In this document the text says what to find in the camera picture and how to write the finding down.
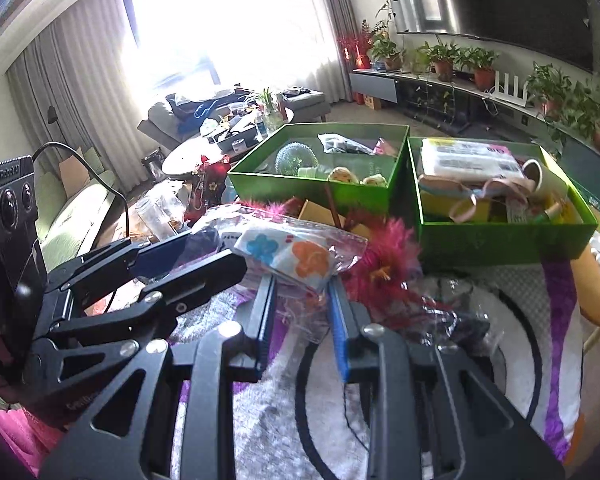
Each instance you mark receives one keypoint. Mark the red flower vase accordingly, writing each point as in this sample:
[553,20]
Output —
[357,47]

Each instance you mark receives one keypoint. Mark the purple grey printed blanket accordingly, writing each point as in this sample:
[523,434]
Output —
[520,340]

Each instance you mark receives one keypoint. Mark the small yellow doll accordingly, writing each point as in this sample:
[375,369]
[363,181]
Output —
[343,175]
[375,180]

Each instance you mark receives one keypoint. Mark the white tissue packet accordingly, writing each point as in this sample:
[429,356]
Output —
[470,160]

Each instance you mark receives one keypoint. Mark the dark filled plastic bag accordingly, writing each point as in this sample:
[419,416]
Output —
[345,144]

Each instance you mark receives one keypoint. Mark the orange paper packet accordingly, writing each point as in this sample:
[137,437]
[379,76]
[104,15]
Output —
[325,212]

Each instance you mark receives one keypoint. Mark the green cardboard box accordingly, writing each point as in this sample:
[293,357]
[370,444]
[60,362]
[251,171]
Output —
[480,245]
[360,195]

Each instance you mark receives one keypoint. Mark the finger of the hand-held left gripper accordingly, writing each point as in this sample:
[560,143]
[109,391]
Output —
[160,257]
[215,275]

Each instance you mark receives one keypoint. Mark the clear glass jar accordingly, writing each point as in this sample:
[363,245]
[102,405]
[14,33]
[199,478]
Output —
[155,217]

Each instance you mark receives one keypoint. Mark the green sofa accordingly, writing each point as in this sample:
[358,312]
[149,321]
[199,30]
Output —
[80,210]

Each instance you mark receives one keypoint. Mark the grey sofa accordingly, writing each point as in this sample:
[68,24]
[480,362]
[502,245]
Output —
[305,102]

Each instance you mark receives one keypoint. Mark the pile of clothes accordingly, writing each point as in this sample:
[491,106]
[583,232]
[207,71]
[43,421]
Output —
[205,105]

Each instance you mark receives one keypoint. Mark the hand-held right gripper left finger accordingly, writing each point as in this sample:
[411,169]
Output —
[265,350]

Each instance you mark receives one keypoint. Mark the white router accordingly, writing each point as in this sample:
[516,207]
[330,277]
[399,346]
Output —
[509,91]

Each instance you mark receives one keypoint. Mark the round coffee table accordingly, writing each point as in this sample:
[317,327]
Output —
[190,155]

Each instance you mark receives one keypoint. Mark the window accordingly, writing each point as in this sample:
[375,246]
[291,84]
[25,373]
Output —
[220,20]

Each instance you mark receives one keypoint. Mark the green box lid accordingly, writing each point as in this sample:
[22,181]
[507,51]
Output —
[585,175]

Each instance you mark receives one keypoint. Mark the dark tray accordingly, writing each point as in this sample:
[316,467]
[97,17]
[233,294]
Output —
[232,139]

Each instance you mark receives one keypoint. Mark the black television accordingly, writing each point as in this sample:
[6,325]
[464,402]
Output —
[505,0]

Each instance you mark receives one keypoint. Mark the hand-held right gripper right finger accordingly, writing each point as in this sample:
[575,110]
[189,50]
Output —
[339,340]

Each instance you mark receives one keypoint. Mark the long tv cabinet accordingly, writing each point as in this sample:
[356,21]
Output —
[430,100]

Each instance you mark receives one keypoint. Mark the spider plant in glass vase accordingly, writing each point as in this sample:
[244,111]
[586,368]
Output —
[270,110]

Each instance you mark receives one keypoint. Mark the clear bag of floral cloth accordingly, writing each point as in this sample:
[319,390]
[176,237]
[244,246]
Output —
[280,255]

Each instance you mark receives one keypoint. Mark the pink satin ribbon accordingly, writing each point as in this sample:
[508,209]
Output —
[460,195]

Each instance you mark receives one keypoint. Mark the row of potted plants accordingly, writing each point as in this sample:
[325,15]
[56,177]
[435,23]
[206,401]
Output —
[480,60]

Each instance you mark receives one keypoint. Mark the clear bag with dark item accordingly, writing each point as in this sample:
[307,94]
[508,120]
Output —
[455,320]

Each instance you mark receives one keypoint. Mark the white mug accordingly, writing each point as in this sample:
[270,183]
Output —
[545,177]

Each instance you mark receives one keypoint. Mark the grey curtain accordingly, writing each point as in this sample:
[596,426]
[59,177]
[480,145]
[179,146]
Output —
[75,70]
[340,30]

